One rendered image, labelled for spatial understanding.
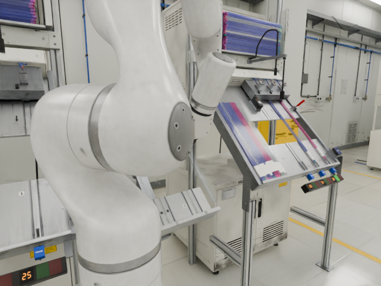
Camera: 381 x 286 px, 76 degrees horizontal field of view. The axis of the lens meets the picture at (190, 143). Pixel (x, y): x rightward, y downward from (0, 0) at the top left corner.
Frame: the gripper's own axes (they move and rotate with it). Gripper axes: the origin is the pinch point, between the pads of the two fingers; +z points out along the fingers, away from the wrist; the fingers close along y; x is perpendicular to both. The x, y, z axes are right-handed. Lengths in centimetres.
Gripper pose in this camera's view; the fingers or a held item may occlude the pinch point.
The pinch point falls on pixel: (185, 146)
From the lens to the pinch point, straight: 82.5
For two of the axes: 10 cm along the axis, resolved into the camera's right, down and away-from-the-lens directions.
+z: -3.3, 7.5, 5.8
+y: 8.0, -1.0, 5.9
